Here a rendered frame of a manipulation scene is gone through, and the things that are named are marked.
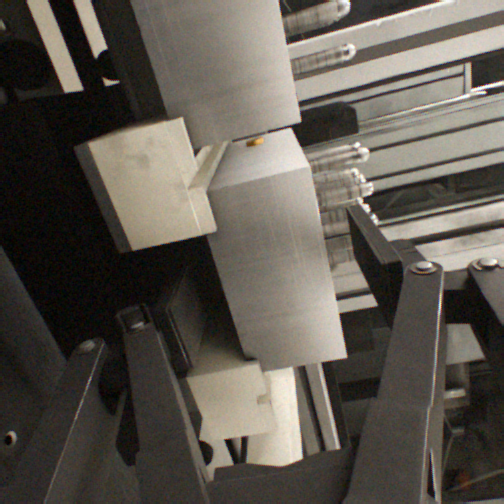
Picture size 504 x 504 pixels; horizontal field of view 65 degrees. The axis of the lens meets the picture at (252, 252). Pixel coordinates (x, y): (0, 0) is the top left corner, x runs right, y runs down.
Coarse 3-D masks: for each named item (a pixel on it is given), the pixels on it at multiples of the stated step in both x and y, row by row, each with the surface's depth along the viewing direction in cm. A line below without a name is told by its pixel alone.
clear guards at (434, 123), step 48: (336, 96) 33; (384, 96) 33; (432, 96) 33; (480, 96) 33; (336, 144) 35; (384, 144) 35; (432, 144) 35; (480, 144) 34; (384, 192) 37; (432, 192) 36; (480, 192) 36
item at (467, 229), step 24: (0, 0) 45; (24, 0) 45; (0, 24) 44; (24, 24) 46; (24, 96) 49; (456, 216) 37; (480, 216) 37; (408, 240) 39; (432, 240) 39; (456, 240) 38; (480, 240) 38
